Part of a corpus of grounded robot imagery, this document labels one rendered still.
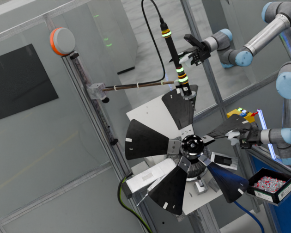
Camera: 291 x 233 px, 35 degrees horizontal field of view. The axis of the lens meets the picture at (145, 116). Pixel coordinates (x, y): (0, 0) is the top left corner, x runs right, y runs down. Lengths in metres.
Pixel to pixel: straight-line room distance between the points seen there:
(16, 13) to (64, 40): 1.52
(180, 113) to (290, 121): 0.58
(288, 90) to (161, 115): 0.90
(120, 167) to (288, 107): 1.17
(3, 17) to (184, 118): 2.21
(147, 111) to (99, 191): 0.73
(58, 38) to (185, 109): 0.82
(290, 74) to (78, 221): 1.80
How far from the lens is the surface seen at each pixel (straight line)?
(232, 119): 2.61
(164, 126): 2.72
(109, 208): 3.26
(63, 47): 2.69
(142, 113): 2.75
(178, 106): 2.54
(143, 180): 2.51
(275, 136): 2.30
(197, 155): 2.40
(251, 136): 2.38
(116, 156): 2.94
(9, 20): 4.21
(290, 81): 2.11
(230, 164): 2.57
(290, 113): 2.37
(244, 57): 2.34
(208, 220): 2.81
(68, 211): 3.19
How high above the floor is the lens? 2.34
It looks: 22 degrees down
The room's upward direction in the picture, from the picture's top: 23 degrees counter-clockwise
